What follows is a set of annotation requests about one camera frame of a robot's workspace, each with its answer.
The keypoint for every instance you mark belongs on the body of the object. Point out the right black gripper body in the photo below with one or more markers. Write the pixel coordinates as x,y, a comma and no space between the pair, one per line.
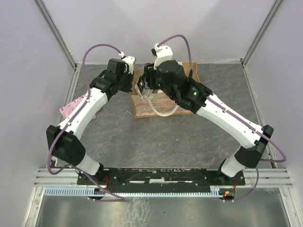
154,81

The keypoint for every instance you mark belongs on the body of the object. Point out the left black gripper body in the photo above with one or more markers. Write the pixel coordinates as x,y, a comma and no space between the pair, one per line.
124,81

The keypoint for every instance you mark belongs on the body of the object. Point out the short clear glass bottle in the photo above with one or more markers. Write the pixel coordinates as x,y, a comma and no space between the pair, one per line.
142,89

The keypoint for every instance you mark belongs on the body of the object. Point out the brown canvas tote bag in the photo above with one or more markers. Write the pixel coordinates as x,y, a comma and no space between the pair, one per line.
159,105

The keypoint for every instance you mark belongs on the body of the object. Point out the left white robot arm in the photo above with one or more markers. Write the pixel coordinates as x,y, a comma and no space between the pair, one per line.
64,140

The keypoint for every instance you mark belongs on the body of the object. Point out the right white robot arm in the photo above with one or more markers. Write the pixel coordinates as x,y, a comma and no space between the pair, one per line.
191,95

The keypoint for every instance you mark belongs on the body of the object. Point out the pink printed package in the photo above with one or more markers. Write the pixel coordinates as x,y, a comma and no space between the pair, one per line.
68,109

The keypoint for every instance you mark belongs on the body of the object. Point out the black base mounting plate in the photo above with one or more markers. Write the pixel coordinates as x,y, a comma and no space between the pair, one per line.
203,176

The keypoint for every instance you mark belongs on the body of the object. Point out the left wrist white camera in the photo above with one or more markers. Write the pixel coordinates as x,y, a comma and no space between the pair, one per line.
129,60

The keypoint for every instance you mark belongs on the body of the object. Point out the wrist white camera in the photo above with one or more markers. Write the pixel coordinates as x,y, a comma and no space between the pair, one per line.
129,60
162,54

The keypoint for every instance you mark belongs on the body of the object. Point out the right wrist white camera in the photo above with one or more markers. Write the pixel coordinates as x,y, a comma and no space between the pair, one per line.
162,54

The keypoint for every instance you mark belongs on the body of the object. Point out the right aluminium frame post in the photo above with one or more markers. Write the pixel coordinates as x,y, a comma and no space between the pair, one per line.
261,32

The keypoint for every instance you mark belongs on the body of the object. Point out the aluminium frame post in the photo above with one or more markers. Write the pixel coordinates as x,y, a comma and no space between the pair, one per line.
261,32
55,31

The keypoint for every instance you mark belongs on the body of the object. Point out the left aluminium frame post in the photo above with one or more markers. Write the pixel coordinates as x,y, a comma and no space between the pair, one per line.
55,31

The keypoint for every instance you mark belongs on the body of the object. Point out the blue slotted cable duct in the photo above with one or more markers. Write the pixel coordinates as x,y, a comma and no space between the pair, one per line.
161,191

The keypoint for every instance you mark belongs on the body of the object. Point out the aluminium front rail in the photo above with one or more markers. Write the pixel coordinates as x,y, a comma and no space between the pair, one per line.
268,178

